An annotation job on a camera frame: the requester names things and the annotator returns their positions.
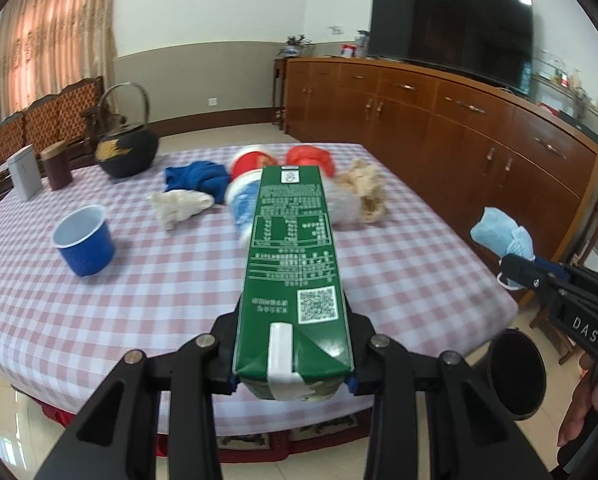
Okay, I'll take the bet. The person's right hand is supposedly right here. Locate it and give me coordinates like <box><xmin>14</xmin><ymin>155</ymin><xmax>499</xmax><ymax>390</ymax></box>
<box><xmin>557</xmin><ymin>354</ymin><xmax>598</xmax><ymax>449</ymax></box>

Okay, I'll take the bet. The blue paper cup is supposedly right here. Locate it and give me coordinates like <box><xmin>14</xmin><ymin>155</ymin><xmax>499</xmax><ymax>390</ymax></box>
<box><xmin>53</xmin><ymin>205</ymin><xmax>116</xmax><ymax>278</ymax></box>

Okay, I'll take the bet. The crumpled white tissue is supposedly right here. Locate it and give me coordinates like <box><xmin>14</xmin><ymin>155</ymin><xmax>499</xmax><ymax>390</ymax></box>
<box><xmin>150</xmin><ymin>189</ymin><xmax>216</xmax><ymax>231</ymax></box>

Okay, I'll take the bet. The red cloth under table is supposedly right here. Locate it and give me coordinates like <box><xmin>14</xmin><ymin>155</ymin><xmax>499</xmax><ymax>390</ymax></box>
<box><xmin>11</xmin><ymin>385</ymin><xmax>94</xmax><ymax>428</ymax></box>

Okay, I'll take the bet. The pink checked tablecloth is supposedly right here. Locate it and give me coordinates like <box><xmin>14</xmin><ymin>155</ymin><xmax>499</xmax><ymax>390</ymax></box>
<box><xmin>0</xmin><ymin>142</ymin><xmax>518</xmax><ymax>438</ymax></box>

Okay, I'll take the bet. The white tin box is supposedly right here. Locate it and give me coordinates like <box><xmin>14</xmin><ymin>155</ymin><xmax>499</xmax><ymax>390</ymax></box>
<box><xmin>6</xmin><ymin>144</ymin><xmax>44</xmax><ymax>203</ymax></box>

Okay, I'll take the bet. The black iron teapot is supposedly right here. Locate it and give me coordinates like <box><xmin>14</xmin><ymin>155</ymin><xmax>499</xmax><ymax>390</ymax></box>
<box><xmin>95</xmin><ymin>81</ymin><xmax>160</xmax><ymax>179</ymax></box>

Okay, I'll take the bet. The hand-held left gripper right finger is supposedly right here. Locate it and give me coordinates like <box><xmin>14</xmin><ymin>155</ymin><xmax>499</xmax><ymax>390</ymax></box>
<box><xmin>348</xmin><ymin>310</ymin><xmax>550</xmax><ymax>480</ymax></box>

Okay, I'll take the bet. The blue face mask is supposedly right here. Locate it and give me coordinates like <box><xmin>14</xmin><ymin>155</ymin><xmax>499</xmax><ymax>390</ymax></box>
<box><xmin>470</xmin><ymin>207</ymin><xmax>536</xmax><ymax>292</ymax></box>

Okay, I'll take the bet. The clear plastic bag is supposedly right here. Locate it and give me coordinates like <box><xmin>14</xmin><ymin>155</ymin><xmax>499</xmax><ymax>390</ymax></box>
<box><xmin>324</xmin><ymin>175</ymin><xmax>366</xmax><ymax>224</ymax></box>

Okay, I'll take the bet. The wooden upholstered bench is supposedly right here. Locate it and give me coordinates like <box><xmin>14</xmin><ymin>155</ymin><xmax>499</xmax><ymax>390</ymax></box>
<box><xmin>0</xmin><ymin>76</ymin><xmax>104</xmax><ymax>171</ymax></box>

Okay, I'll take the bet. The potted plant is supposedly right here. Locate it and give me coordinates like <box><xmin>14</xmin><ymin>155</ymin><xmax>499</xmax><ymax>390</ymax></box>
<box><xmin>277</xmin><ymin>35</ymin><xmax>314</xmax><ymax>58</ymax></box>

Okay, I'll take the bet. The red plastic bag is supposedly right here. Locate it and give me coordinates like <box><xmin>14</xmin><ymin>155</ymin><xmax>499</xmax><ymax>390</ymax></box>
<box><xmin>285</xmin><ymin>145</ymin><xmax>337</xmax><ymax>181</ymax></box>

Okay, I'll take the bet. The red paper cup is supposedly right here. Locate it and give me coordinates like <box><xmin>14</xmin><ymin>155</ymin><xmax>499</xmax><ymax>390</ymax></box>
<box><xmin>230</xmin><ymin>144</ymin><xmax>280</xmax><ymax>181</ymax></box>

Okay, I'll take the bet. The black flat television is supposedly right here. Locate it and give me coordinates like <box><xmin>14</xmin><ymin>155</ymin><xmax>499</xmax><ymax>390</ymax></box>
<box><xmin>367</xmin><ymin>0</ymin><xmax>534</xmax><ymax>101</ymax></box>

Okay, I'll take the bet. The wooden chair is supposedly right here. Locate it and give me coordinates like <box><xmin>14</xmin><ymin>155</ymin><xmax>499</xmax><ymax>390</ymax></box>
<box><xmin>529</xmin><ymin>304</ymin><xmax>580</xmax><ymax>367</ymax></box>

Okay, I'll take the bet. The beige patterned curtain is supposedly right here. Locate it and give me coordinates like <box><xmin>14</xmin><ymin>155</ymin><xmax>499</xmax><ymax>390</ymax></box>
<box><xmin>0</xmin><ymin>0</ymin><xmax>120</xmax><ymax>126</ymax></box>

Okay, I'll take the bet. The blue and white cup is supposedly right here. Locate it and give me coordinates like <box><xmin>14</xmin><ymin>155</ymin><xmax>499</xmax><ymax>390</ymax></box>
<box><xmin>225</xmin><ymin>170</ymin><xmax>262</xmax><ymax>248</ymax></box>

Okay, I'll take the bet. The blue cloth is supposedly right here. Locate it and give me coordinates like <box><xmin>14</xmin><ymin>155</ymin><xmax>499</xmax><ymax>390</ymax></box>
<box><xmin>164</xmin><ymin>160</ymin><xmax>231</xmax><ymax>206</ymax></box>

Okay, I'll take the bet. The long wooden sideboard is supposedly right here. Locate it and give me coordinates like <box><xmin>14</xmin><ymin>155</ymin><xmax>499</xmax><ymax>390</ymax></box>
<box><xmin>284</xmin><ymin>56</ymin><xmax>598</xmax><ymax>306</ymax></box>

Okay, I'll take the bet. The green drink carton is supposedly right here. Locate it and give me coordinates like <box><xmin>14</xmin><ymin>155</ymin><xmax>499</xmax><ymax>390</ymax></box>
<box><xmin>232</xmin><ymin>165</ymin><xmax>356</xmax><ymax>402</ymax></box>

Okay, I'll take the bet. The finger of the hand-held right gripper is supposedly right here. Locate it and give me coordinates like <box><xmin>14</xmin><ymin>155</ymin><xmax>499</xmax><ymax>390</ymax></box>
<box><xmin>535</xmin><ymin>258</ymin><xmax>598</xmax><ymax>295</ymax></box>
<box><xmin>500</xmin><ymin>254</ymin><xmax>570</xmax><ymax>312</ymax></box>

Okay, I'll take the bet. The brown round canister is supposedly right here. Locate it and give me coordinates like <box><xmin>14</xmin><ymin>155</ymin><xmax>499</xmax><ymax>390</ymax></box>
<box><xmin>40</xmin><ymin>141</ymin><xmax>72</xmax><ymax>191</ymax></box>

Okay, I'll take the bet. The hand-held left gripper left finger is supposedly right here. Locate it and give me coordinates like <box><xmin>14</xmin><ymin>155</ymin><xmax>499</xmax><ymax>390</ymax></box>
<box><xmin>34</xmin><ymin>310</ymin><xmax>240</xmax><ymax>480</ymax></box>

